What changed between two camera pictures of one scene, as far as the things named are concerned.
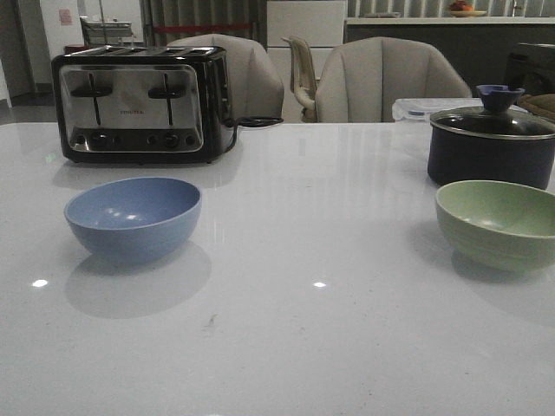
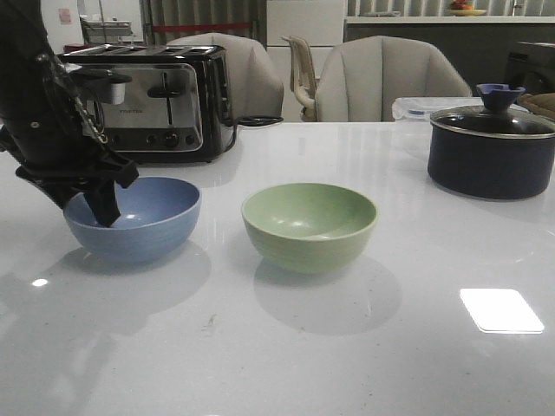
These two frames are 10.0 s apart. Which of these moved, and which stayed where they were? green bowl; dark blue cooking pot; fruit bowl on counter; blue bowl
Moved: green bowl
Stayed: fruit bowl on counter; blue bowl; dark blue cooking pot
